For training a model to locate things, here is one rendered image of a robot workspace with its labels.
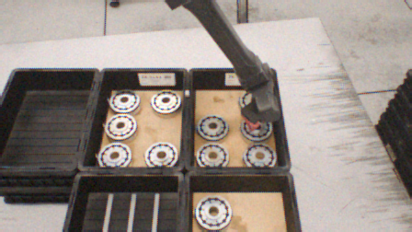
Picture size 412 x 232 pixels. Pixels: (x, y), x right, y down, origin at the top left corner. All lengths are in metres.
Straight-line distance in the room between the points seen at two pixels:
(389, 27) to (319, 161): 1.99
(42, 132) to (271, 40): 1.04
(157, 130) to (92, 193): 0.29
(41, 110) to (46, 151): 0.17
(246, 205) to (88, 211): 0.45
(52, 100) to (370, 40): 2.31
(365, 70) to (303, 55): 1.13
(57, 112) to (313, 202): 0.91
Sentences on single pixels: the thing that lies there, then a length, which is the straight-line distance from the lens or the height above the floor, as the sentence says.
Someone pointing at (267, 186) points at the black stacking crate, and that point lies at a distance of 1.11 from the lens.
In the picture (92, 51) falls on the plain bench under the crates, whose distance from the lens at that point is 1.76.
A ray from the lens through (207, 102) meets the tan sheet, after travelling 1.32.
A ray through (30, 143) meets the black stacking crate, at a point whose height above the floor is 0.83.
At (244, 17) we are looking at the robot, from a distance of 1.98.
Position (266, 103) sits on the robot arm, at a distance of 1.00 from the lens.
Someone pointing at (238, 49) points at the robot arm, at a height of 1.24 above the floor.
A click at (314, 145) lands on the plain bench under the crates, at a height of 0.70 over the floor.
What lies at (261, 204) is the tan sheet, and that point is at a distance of 1.12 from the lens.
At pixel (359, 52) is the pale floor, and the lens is 2.92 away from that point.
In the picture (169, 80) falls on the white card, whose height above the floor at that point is 0.88.
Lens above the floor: 1.85
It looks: 53 degrees down
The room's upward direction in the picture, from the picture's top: straight up
